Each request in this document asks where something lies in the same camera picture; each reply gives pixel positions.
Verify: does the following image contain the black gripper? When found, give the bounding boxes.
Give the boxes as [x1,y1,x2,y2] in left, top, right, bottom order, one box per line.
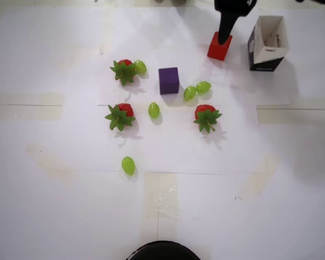
[213,0,258,46]

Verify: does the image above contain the red wooden cube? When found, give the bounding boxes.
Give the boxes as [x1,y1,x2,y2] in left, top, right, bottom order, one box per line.
[207,31,233,62]

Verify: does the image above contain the purple wooden cube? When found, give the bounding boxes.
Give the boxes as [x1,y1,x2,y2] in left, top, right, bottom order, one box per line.
[158,67,179,95]

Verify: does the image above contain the open white black cardboard box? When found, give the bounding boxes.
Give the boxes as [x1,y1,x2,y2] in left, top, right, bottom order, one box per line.
[246,15,291,73]

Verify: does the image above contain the green plastic grape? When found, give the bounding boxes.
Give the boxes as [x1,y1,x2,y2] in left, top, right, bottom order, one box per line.
[121,155,137,177]
[183,85,198,102]
[148,101,161,119]
[134,60,147,74]
[196,81,212,95]

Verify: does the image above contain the red plastic strawberry green leaves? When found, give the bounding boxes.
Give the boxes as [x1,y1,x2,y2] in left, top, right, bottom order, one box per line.
[104,102,137,133]
[109,58,138,87]
[193,104,223,134]

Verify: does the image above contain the black round dome object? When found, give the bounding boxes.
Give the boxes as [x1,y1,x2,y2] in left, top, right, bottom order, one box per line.
[126,240,201,260]

